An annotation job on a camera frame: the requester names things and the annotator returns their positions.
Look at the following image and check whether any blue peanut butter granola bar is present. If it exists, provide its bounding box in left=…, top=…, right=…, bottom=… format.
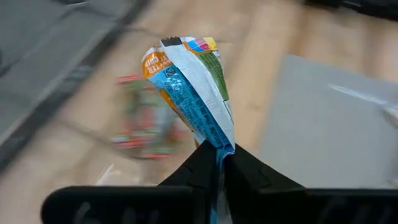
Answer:
left=141, top=36, right=236, bottom=224

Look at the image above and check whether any red chocolate chip granola bar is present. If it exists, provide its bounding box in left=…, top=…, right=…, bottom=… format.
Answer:
left=115, top=73, right=175, bottom=125
left=111, top=119, right=191, bottom=160

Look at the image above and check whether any grey woven placemat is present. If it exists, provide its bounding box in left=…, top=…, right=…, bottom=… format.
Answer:
left=259, top=54, right=398, bottom=189

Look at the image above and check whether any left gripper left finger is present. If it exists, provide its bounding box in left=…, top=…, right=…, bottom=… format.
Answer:
left=40, top=139, right=218, bottom=224

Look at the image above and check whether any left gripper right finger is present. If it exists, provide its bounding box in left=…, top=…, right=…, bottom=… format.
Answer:
left=224, top=143, right=398, bottom=224

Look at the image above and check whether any black table edge rail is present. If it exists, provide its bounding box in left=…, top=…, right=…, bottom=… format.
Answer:
left=0, top=0, right=153, bottom=172

